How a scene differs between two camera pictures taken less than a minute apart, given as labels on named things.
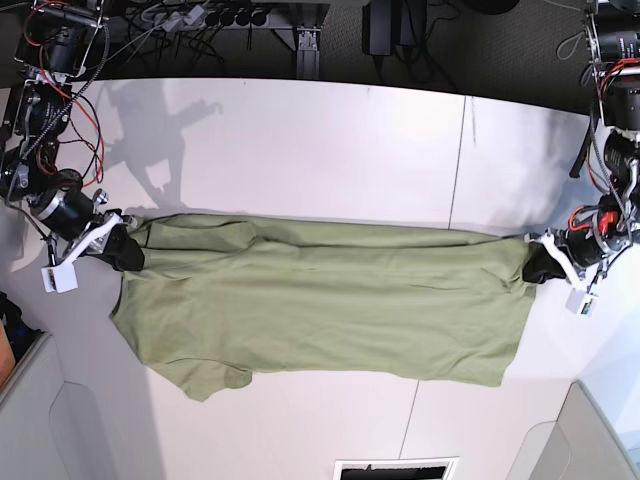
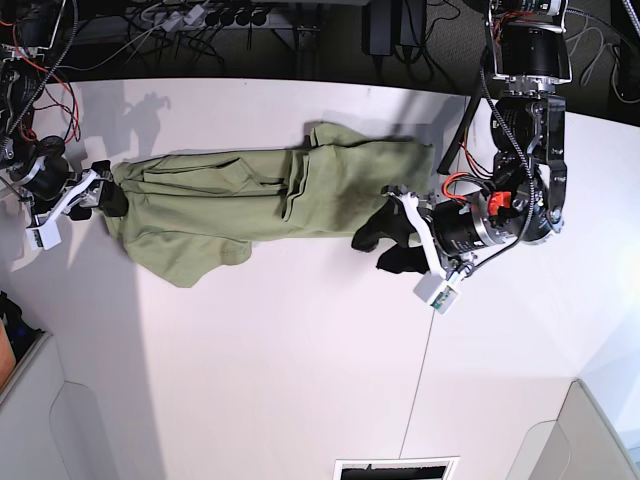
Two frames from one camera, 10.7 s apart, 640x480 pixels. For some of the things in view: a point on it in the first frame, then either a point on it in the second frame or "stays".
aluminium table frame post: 308,53 stays
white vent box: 417,468 stays
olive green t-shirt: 224,296 to 190,208
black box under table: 386,24 stays
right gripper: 583,250 to 453,229
